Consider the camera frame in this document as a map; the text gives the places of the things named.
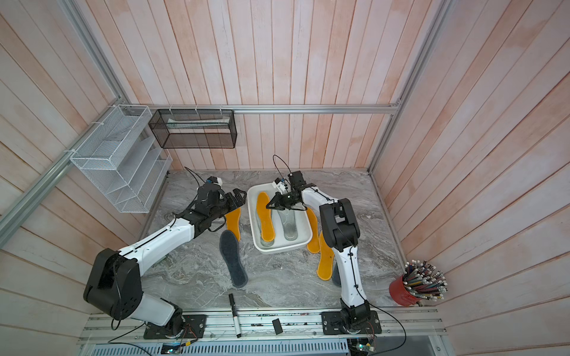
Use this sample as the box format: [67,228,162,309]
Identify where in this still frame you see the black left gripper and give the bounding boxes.
[209,187,248,220]

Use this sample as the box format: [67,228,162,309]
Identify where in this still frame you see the white textured insole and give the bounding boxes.
[256,215,276,247]
[278,209,298,241]

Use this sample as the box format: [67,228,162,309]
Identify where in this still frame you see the yellow fuzzy insole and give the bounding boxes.
[316,241,335,281]
[225,208,241,242]
[256,191,272,218]
[307,208,320,254]

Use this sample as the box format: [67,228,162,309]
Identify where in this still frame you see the dark grey insole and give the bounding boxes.
[331,264,341,287]
[219,230,249,288]

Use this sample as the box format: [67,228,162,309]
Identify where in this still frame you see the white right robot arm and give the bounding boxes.
[267,171,372,332]

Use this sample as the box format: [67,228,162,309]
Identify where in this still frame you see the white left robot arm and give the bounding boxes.
[83,177,246,338]

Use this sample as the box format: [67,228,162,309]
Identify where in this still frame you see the white plastic storage box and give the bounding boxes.
[247,182,312,255]

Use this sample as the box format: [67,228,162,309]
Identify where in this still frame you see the black marker pen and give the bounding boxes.
[229,293,242,338]

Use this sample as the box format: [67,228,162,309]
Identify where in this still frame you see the small black block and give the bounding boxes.
[272,318,284,335]

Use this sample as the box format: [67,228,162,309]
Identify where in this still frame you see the red cup of pencils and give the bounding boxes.
[389,260,448,306]

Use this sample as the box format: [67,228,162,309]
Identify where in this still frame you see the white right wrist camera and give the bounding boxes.
[272,178,290,194]

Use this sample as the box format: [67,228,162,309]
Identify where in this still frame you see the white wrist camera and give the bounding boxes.
[206,176,223,187]
[272,178,290,194]

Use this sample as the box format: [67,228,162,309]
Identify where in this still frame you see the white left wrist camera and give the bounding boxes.
[206,176,223,187]

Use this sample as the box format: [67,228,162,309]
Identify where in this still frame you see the black wire mesh basket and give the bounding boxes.
[149,108,238,149]

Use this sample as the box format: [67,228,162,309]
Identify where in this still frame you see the white wire mesh shelf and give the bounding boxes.
[71,105,172,214]

